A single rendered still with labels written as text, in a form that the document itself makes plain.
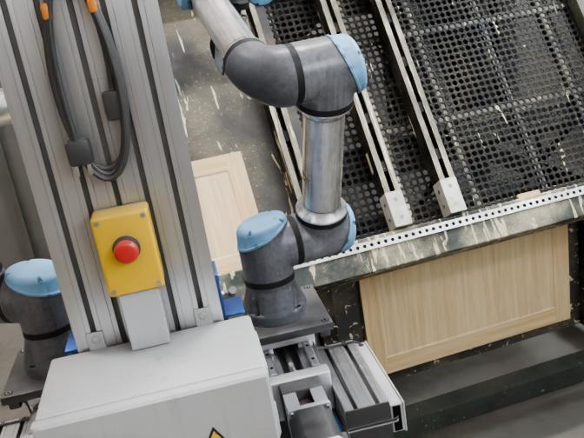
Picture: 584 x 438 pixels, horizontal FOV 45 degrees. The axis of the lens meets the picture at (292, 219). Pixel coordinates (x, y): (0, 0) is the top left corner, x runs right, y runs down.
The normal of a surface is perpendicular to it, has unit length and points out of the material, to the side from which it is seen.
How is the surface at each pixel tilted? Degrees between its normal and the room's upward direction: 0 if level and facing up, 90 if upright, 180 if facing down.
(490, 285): 90
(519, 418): 0
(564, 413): 0
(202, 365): 0
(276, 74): 77
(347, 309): 90
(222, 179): 57
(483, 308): 90
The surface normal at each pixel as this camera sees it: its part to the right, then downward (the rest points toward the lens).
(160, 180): 0.18, 0.29
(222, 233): 0.15, -0.28
